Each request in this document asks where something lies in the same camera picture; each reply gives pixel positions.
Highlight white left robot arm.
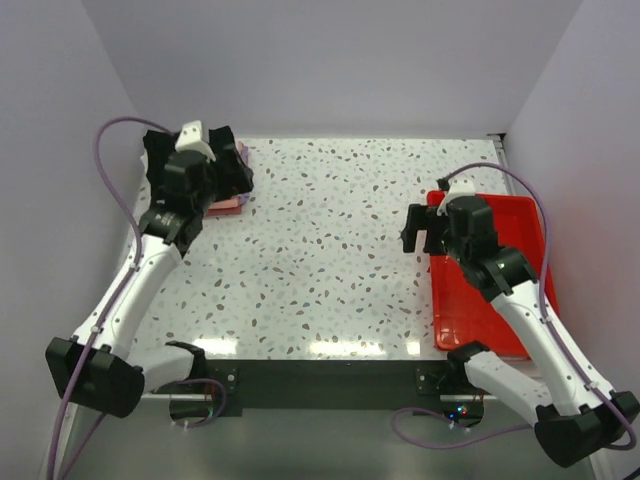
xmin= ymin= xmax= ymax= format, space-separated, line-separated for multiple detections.
xmin=45 ymin=148 xmax=236 ymax=418

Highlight red plastic tray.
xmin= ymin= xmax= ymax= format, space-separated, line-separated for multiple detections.
xmin=430 ymin=194 xmax=545 ymax=360

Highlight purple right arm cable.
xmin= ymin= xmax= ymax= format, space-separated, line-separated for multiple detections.
xmin=389 ymin=162 xmax=639 ymax=451

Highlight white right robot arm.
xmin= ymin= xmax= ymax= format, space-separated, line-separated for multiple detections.
xmin=401 ymin=194 xmax=639 ymax=468

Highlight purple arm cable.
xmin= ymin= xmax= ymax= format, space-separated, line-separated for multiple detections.
xmin=47 ymin=116 xmax=174 ymax=480
xmin=389 ymin=162 xmax=639 ymax=451

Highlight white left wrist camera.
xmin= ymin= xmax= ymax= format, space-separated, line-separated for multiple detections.
xmin=175 ymin=120 xmax=215 ymax=162

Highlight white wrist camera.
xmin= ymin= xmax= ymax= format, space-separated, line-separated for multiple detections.
xmin=175 ymin=120 xmax=215 ymax=162
xmin=437 ymin=177 xmax=476 ymax=216

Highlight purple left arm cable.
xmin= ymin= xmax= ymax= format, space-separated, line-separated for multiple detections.
xmin=47 ymin=116 xmax=174 ymax=480

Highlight folded pink t shirt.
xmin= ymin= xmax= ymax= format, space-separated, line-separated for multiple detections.
xmin=206 ymin=141 xmax=246 ymax=217

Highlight folded purple t shirt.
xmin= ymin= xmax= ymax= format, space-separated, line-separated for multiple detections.
xmin=239 ymin=146 xmax=250 ymax=206

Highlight black t shirt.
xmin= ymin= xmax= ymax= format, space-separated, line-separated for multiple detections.
xmin=143 ymin=126 xmax=254 ymax=202

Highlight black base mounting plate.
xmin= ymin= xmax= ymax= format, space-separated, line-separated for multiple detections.
xmin=167 ymin=357 xmax=489 ymax=429

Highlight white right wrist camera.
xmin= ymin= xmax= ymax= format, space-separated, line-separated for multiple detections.
xmin=437 ymin=177 xmax=476 ymax=216

